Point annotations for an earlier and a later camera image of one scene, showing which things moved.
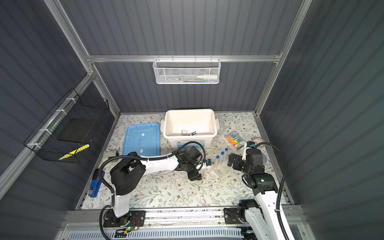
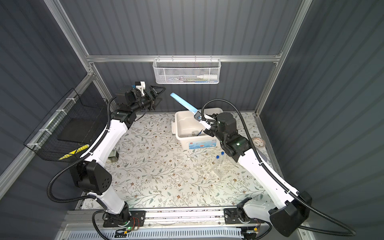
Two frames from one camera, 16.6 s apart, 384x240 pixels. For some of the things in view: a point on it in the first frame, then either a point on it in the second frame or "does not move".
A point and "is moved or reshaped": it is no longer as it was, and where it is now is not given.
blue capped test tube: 217,162 does not move
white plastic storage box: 180,126 is moved or reshaped
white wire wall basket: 187,71 does not move
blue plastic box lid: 144,139 → 188,106
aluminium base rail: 187,220 does not move
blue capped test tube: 222,154 does not move
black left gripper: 195,176 → 152,100
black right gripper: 238,159 → 209,132
